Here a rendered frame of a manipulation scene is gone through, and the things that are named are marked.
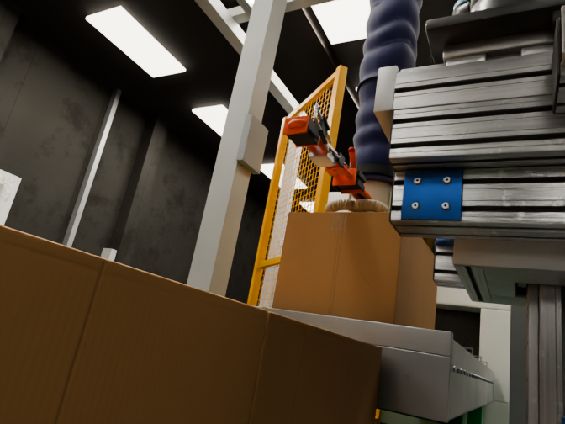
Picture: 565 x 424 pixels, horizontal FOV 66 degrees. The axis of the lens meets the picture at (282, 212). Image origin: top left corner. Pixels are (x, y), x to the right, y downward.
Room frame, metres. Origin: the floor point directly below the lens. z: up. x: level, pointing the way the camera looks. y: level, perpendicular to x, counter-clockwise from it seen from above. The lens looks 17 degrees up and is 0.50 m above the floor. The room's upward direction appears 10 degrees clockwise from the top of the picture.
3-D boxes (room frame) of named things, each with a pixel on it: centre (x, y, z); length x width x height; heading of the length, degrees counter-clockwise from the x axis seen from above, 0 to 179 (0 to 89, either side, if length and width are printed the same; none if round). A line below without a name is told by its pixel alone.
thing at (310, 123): (1.10, -0.01, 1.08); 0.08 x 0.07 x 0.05; 148
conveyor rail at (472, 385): (2.14, -1.04, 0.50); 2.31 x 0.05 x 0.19; 150
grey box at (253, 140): (2.39, 0.25, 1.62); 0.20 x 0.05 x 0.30; 150
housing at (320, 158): (1.21, -0.09, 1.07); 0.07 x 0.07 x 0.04; 58
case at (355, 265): (1.59, -0.35, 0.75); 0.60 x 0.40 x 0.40; 149
